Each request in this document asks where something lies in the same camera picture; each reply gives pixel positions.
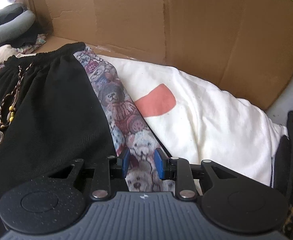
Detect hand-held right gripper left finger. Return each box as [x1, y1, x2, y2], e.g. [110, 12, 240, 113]
[47, 148, 131, 200]

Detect black crumpled cloth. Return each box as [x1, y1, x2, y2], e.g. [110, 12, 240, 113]
[12, 21, 53, 48]

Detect brown cardboard sheet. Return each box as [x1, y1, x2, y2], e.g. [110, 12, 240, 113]
[19, 0, 293, 110]

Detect cream bear print blanket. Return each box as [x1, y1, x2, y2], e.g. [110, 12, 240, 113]
[0, 44, 289, 188]

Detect light floral cloth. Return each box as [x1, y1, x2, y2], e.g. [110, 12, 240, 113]
[18, 33, 47, 54]

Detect grey neck pillow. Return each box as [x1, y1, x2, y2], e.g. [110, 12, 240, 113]
[0, 4, 36, 46]

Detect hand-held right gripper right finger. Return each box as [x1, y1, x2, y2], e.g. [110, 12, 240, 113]
[154, 149, 239, 200]

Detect black folded garment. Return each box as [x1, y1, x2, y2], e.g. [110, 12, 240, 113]
[271, 110, 293, 188]

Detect black pants with bear trim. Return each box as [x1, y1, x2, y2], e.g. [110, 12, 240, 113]
[0, 42, 177, 230]

